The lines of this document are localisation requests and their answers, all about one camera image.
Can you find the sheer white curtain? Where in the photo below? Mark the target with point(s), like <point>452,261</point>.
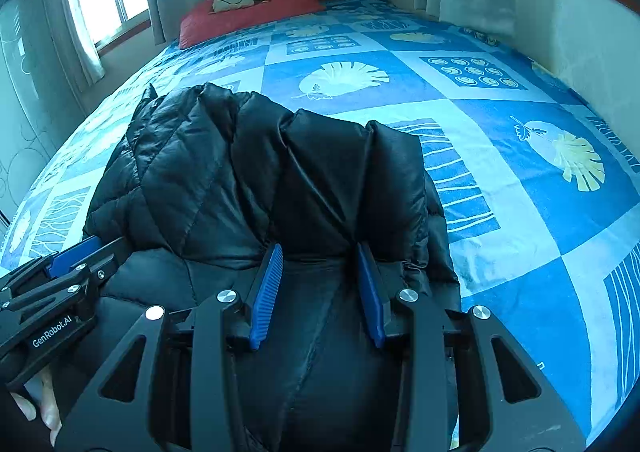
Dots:
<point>82,31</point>

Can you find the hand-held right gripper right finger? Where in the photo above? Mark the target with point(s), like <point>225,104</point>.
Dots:
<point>370,292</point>

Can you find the frosted glass wardrobe door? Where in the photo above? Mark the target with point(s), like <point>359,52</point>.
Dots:
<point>30,106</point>

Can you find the red pillow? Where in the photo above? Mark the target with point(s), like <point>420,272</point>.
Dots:
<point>250,16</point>

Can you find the black puffer jacket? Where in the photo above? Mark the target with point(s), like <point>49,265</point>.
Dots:
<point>200,182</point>

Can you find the person's left hand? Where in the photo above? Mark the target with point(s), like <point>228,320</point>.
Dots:
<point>50,407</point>

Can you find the blue patterned bed sheet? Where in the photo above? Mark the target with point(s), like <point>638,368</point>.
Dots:
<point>500,232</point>

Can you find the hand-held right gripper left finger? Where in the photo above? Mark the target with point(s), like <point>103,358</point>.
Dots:
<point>267,292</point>

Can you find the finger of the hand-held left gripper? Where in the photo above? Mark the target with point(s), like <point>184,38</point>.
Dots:
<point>75,254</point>
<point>50,289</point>

